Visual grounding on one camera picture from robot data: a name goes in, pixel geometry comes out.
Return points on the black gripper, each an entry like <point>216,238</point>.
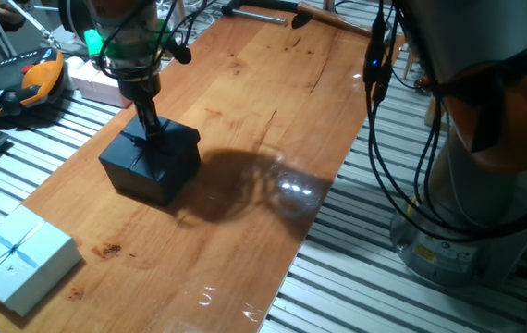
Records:
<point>139,88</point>

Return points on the dark blue ribboned box lid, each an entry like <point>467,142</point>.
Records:
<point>143,159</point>

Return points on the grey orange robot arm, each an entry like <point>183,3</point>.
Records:
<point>476,115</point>

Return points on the pink gift box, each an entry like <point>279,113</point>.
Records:
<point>97,85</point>

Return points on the dark open box base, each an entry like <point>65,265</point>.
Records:
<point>152,194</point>

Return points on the light blue gift box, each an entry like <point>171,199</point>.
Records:
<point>18,263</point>

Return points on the glossy wooden board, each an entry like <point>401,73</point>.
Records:
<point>245,92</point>

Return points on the black filament spool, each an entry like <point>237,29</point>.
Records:
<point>71,18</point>

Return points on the orange black teach pendant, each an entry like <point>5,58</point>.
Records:
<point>14,85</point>

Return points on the black bar clamp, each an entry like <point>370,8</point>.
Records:
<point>263,5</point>

